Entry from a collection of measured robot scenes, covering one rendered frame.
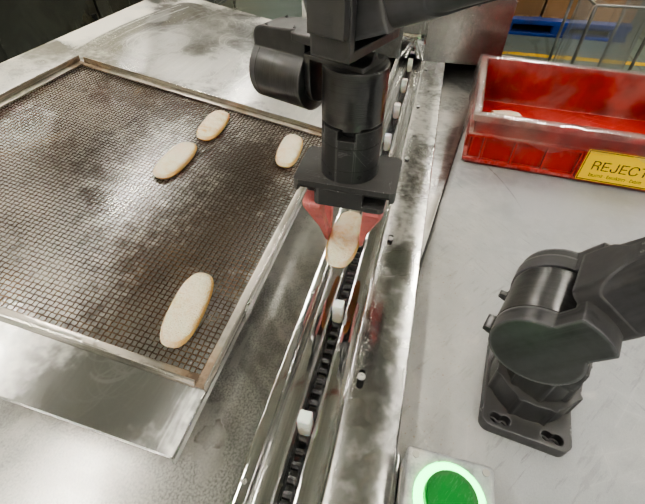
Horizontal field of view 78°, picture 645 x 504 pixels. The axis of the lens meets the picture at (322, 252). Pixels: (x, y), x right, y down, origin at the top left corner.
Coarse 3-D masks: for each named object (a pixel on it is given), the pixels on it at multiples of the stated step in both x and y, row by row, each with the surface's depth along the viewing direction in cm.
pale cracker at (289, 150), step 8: (288, 136) 68; (296, 136) 68; (280, 144) 66; (288, 144) 66; (296, 144) 67; (280, 152) 64; (288, 152) 65; (296, 152) 65; (280, 160) 63; (288, 160) 63; (296, 160) 65
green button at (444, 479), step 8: (440, 472) 31; (448, 472) 31; (456, 472) 31; (432, 480) 31; (440, 480) 31; (448, 480) 31; (456, 480) 31; (464, 480) 31; (424, 488) 31; (432, 488) 30; (440, 488) 30; (448, 488) 30; (456, 488) 30; (464, 488) 30; (472, 488) 30; (424, 496) 30; (432, 496) 30; (440, 496) 30; (448, 496) 30; (456, 496) 30; (464, 496) 30; (472, 496) 30
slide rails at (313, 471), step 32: (416, 64) 107; (384, 128) 82; (352, 288) 52; (320, 320) 48; (352, 320) 48; (352, 352) 45; (288, 384) 42; (288, 416) 40; (320, 416) 40; (288, 448) 38; (320, 448) 38; (256, 480) 36; (320, 480) 36
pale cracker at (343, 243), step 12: (348, 216) 49; (360, 216) 49; (336, 228) 48; (348, 228) 47; (336, 240) 46; (348, 240) 46; (336, 252) 45; (348, 252) 45; (336, 264) 44; (348, 264) 44
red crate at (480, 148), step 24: (552, 120) 90; (576, 120) 90; (600, 120) 90; (624, 120) 90; (480, 144) 75; (504, 144) 74; (528, 144) 72; (528, 168) 75; (552, 168) 74; (576, 168) 72
